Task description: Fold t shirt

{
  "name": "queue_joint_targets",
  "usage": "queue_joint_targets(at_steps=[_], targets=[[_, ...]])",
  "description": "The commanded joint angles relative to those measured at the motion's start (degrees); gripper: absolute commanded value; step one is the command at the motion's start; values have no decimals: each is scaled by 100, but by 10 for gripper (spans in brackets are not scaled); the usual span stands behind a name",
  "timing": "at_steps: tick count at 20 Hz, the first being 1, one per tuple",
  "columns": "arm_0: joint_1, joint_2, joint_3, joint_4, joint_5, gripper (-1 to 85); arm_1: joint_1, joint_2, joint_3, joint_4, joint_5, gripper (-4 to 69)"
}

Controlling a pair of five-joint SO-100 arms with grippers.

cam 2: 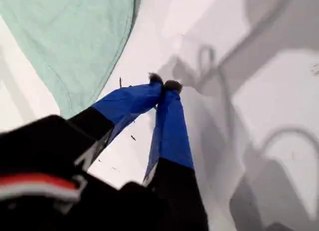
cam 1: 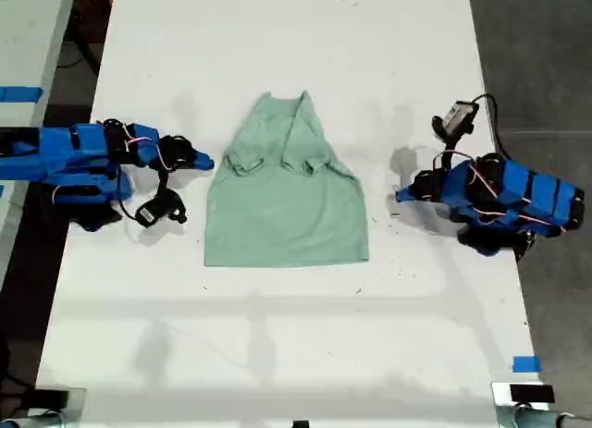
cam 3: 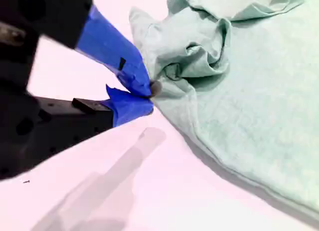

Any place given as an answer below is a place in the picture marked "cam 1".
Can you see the black camera box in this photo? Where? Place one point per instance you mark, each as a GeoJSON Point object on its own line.
{"type": "Point", "coordinates": [459, 113]}
{"type": "Point", "coordinates": [159, 210]}

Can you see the small black block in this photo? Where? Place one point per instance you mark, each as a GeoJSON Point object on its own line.
{"type": "Point", "coordinates": [300, 424]}

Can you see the blue and black robot arm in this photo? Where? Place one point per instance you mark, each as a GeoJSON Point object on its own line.
{"type": "Point", "coordinates": [518, 197]}
{"type": "Point", "coordinates": [69, 155]}

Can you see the white side table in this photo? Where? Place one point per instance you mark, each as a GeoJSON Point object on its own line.
{"type": "Point", "coordinates": [28, 53]}

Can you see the short black camera stalk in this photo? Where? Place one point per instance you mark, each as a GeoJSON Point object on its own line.
{"type": "Point", "coordinates": [446, 141]}
{"type": "Point", "coordinates": [163, 180]}

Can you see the black box on metal plate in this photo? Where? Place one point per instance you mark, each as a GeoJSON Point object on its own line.
{"type": "Point", "coordinates": [531, 394]}
{"type": "Point", "coordinates": [57, 396]}

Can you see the long blue tape strip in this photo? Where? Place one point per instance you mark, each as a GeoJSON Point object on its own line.
{"type": "Point", "coordinates": [20, 94]}

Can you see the short blue tape strip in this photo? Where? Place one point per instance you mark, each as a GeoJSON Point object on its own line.
{"type": "Point", "coordinates": [526, 364]}

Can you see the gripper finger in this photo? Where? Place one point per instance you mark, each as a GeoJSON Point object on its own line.
{"type": "Point", "coordinates": [409, 198]}
{"type": "Point", "coordinates": [202, 156]}
{"type": "Point", "coordinates": [409, 190]}
{"type": "Point", "coordinates": [203, 166]}

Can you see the pale green T-shirt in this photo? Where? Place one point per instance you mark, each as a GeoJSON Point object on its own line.
{"type": "Point", "coordinates": [287, 206]}

